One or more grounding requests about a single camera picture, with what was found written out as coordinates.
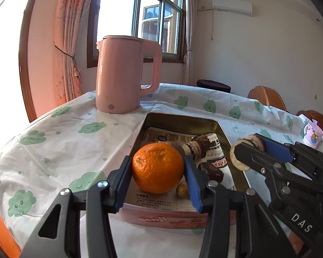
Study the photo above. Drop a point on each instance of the dark brown root piece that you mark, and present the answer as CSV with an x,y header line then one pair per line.
x,y
212,170

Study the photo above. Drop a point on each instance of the pink cartoon cup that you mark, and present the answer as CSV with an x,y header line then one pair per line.
x,y
313,137

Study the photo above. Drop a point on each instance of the white air conditioner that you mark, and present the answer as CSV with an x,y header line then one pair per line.
x,y
231,5

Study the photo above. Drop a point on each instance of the pink patterned curtain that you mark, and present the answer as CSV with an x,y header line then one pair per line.
x,y
67,45

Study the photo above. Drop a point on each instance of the rough-skinned orange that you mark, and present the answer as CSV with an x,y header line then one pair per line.
x,y
157,169

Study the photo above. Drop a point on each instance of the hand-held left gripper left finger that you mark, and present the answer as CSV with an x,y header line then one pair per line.
x,y
125,182

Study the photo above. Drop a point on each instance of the person's right hand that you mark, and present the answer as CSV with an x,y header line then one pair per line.
x,y
296,244

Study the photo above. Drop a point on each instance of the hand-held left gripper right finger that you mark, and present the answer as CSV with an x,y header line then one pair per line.
x,y
192,188

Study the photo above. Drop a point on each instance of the orange leather chair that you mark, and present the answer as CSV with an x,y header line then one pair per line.
x,y
0,228
267,98

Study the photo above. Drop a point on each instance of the pale curtain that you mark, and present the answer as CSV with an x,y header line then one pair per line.
x,y
189,32

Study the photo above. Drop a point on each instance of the dark round stool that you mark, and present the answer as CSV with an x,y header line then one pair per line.
x,y
214,86

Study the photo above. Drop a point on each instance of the white green-cloud tablecloth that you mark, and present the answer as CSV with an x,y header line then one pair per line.
x,y
70,139

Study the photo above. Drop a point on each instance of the pink electric kettle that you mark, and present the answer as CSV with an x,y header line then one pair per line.
x,y
118,80

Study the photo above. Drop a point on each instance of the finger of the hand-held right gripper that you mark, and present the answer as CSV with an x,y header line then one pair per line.
x,y
277,150
255,161

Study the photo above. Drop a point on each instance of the wooden framed window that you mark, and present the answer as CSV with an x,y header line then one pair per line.
x,y
140,18
5,59

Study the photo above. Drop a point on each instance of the brown leather sofa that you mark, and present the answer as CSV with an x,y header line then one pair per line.
x,y
317,118

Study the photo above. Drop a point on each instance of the pink tin box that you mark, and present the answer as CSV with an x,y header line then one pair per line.
x,y
150,123

